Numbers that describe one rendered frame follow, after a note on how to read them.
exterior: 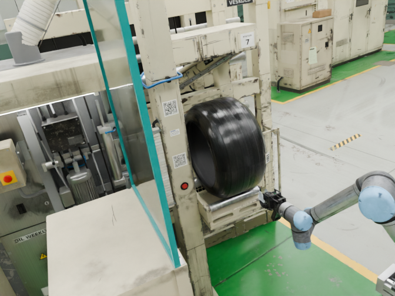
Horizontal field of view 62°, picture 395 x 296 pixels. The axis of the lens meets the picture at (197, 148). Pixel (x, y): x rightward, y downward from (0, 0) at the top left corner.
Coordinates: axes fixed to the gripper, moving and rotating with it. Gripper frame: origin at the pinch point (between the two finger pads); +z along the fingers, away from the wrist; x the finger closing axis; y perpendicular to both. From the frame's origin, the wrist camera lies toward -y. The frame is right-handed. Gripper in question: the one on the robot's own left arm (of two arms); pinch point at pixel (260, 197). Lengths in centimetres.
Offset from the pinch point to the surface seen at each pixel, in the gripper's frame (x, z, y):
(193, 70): 2, 56, 65
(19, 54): 90, 41, 91
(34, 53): 84, 42, 91
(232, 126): 5.7, 8.2, 38.9
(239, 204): 4.3, 17.5, -10.8
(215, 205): 19.1, 17.5, -5.7
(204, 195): 14, 47, -13
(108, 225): 76, -19, 25
